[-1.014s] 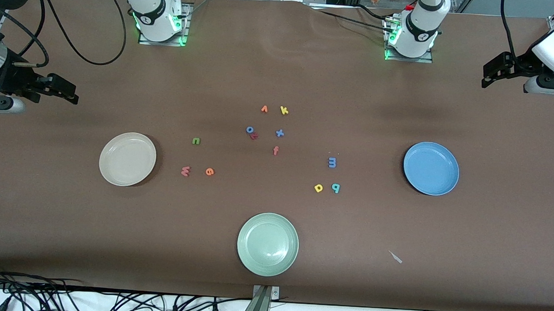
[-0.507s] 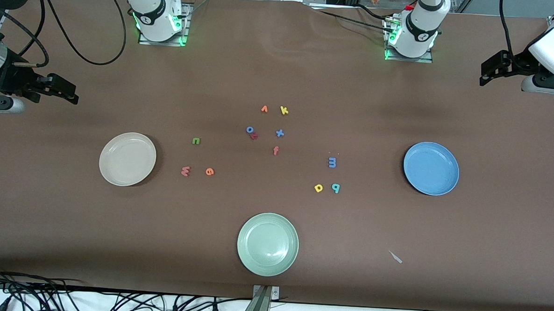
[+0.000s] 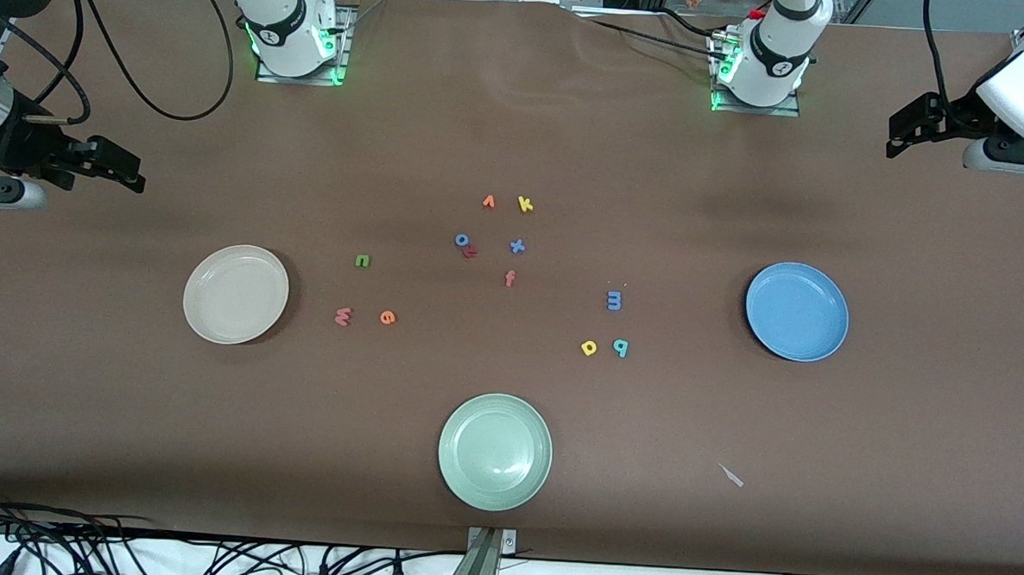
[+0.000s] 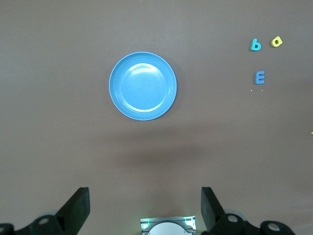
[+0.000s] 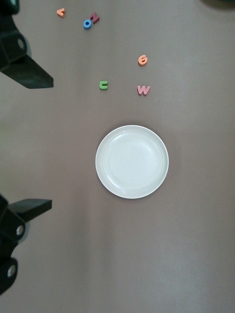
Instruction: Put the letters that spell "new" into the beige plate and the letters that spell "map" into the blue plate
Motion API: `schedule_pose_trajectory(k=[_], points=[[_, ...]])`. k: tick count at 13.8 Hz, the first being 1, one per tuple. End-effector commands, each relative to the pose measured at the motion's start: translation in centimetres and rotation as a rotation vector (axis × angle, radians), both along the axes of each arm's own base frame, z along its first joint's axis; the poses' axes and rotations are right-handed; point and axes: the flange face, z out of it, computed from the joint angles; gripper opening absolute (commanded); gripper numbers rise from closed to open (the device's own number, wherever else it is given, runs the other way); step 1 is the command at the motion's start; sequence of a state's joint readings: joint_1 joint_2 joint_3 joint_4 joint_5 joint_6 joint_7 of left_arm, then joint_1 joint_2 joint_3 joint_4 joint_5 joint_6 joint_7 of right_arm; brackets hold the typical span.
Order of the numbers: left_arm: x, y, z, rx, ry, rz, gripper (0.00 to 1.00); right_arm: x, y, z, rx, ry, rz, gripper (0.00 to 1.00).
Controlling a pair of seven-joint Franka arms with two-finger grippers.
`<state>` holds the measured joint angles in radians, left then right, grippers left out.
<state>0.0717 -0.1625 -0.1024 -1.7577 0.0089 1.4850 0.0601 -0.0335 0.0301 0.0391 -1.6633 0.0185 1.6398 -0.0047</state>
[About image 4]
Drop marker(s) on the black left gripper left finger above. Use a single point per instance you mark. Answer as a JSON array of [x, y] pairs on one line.
[[71, 215]]

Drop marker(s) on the blue plate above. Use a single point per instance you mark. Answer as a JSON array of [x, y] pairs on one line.
[[142, 86]]

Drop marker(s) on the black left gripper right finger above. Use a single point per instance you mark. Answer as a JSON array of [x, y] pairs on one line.
[[215, 215]]

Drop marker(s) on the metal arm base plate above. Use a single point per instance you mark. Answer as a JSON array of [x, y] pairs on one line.
[[144, 221]]

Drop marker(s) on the blue foam letter m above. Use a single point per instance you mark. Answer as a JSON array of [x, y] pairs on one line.
[[258, 77]]

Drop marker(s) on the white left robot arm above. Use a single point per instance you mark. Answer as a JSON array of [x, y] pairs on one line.
[[167, 228]]

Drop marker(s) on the yellow foam letter a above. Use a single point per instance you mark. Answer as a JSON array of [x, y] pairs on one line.
[[280, 41]]

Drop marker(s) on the teal foam letter b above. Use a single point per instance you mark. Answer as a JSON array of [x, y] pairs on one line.
[[253, 43]]

